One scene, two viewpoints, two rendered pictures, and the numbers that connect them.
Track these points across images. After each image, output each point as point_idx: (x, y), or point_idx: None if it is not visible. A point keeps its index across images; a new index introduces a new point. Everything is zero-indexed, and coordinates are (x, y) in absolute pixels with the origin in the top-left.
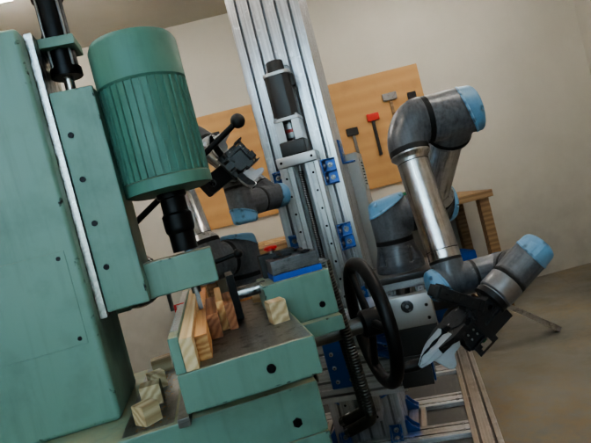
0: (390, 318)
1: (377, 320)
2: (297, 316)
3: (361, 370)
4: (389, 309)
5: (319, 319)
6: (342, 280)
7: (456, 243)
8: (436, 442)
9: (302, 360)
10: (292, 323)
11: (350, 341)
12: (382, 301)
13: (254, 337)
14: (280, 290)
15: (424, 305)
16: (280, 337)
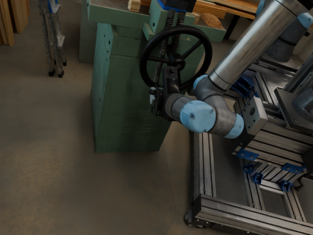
0: (143, 51)
1: (167, 59)
2: (150, 21)
3: (156, 70)
4: (146, 47)
5: (148, 28)
6: (300, 87)
7: (221, 77)
8: (244, 189)
9: (88, 10)
10: (121, 9)
11: (159, 55)
12: (149, 41)
13: (113, 1)
14: (153, 3)
15: (254, 120)
16: (100, 1)
